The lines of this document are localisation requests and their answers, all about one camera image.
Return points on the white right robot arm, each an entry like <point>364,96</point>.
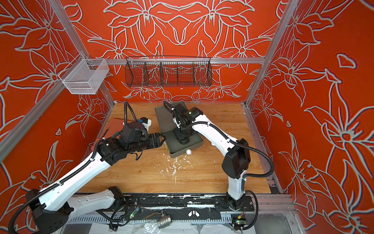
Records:
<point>236,152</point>

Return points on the metal cylinder fitting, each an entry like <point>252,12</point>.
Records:
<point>164,221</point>

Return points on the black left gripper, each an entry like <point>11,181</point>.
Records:
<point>153,138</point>

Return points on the white mesh wall basket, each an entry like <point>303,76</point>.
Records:
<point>84,76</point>

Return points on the aluminium frame rail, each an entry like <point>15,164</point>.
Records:
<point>213,61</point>

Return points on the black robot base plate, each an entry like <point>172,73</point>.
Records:
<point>193,208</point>

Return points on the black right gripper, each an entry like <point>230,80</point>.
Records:
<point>179,134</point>

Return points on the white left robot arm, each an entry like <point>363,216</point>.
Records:
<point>54,205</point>

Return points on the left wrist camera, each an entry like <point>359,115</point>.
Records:
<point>146,122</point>

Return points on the black wire wall basket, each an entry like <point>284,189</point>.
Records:
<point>168,74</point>

